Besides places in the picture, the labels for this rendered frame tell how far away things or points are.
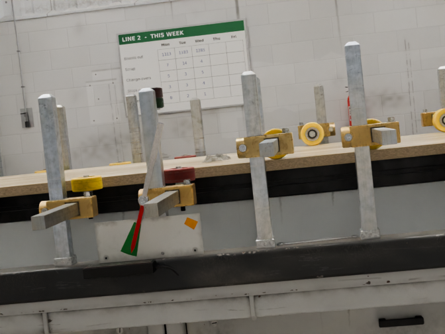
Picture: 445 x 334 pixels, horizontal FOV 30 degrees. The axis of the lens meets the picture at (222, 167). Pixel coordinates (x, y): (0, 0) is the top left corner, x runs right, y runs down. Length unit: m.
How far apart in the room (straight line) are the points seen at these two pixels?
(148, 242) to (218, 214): 0.27
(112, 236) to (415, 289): 0.74
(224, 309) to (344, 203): 0.43
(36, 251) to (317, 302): 0.79
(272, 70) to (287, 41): 0.36
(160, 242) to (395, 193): 0.63
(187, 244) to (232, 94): 7.18
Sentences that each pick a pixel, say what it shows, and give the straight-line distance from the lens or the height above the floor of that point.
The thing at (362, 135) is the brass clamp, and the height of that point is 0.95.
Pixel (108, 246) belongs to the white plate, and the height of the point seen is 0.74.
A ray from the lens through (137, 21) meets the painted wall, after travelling 9.38.
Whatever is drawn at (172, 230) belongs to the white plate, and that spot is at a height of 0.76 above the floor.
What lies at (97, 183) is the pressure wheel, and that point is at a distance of 2.18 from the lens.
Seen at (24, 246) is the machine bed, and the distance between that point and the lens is 2.35.
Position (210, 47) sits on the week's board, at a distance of 9.20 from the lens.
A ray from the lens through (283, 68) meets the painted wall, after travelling 9.15.
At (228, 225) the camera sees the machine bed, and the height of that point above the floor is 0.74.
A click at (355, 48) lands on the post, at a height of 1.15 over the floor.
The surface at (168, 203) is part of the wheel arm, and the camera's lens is 1.85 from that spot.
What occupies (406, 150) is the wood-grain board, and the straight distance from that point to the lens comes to 2.18.
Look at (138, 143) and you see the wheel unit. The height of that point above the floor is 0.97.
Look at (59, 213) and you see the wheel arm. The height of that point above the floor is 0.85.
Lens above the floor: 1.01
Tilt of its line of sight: 3 degrees down
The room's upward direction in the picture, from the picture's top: 6 degrees counter-clockwise
